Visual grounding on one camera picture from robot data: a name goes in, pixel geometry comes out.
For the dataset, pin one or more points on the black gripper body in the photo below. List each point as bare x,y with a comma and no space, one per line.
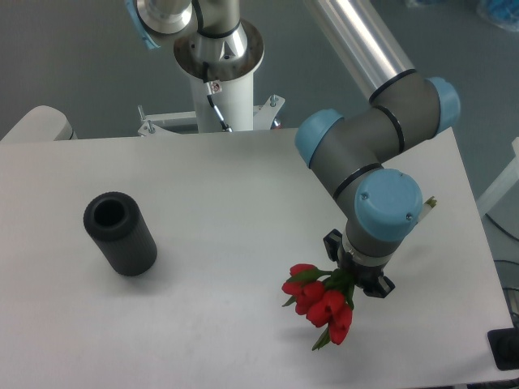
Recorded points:
362,274

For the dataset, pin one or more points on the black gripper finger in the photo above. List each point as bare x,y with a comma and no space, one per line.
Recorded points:
380,287
332,244

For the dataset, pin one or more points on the red tulip bouquet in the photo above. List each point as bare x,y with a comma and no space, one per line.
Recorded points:
325,298

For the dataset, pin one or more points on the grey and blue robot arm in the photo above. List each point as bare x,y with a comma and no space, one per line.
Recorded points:
220,51

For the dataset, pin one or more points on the black ribbed cylindrical vase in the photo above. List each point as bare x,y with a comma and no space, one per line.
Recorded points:
115,223

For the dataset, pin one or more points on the black device at table edge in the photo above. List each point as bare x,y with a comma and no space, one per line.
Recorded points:
504,348

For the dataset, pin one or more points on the white furniture at right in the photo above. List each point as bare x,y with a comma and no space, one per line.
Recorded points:
500,186

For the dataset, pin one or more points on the blue plastic bag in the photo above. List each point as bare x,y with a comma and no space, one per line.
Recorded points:
501,13

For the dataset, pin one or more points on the white rounded chair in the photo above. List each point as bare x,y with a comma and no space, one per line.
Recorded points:
41,124

